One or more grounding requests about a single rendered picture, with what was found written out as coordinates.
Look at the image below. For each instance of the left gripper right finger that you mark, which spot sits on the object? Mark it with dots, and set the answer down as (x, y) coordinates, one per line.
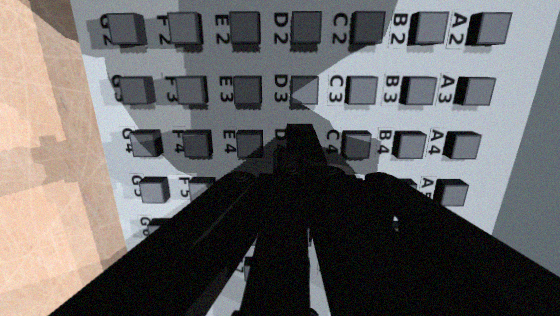
(460, 268)

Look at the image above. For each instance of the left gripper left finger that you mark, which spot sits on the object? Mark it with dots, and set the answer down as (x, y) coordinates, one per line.
(181, 268)

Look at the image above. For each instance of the grey box-shaped cabinet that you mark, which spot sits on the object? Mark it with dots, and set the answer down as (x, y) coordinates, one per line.
(425, 79)

